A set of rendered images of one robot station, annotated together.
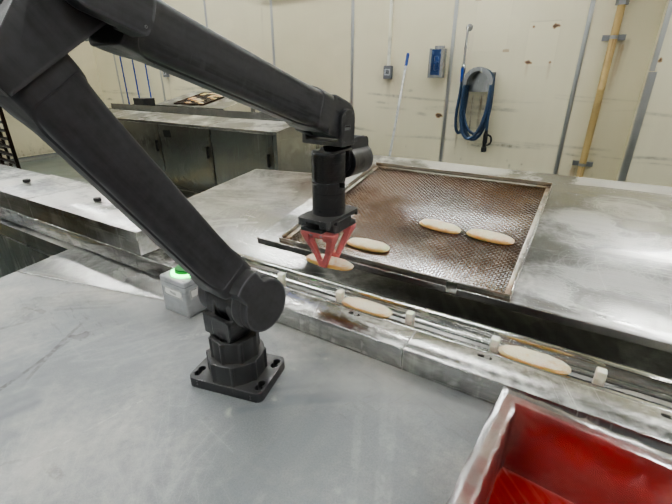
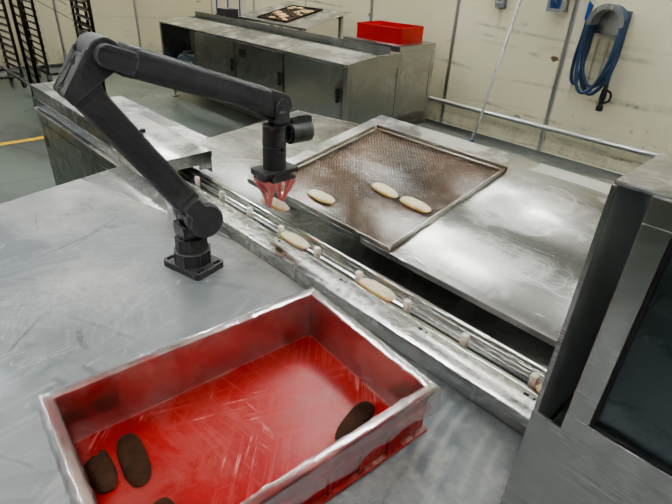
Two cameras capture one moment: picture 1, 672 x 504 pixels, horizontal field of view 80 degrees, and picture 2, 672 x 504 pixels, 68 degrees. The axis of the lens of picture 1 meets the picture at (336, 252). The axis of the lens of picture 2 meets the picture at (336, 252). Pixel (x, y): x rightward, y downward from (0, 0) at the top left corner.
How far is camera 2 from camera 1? 62 cm
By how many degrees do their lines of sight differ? 14
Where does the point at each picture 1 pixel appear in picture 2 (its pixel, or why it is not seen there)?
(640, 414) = (405, 324)
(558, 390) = (369, 305)
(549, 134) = not seen: outside the picture
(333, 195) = (273, 156)
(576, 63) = not seen: outside the picture
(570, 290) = (437, 252)
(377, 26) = not seen: outside the picture
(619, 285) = (476, 254)
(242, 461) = (174, 303)
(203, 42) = (170, 69)
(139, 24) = (129, 71)
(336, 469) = (220, 317)
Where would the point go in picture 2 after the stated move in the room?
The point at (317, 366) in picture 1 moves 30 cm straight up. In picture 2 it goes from (243, 270) to (236, 147)
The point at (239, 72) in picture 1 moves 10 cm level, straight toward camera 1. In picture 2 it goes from (194, 82) to (177, 94)
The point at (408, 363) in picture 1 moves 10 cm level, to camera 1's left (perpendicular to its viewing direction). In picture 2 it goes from (297, 277) to (256, 269)
